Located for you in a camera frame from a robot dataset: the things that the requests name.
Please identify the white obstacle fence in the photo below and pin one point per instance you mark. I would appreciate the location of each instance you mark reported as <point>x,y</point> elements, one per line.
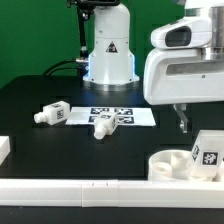
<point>113,193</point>

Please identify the white round stool seat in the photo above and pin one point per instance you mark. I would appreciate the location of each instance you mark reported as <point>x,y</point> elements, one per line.
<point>171,165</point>

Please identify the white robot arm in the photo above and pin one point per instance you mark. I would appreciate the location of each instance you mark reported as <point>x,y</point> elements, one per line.
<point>111,64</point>

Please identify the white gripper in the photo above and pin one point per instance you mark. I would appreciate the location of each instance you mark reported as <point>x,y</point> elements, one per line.
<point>181,76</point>

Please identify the white block left edge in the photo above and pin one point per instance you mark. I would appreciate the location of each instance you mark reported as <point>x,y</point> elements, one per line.
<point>4,148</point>

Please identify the white paper marker sheet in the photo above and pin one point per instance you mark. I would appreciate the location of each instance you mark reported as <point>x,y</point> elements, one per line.
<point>126,116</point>

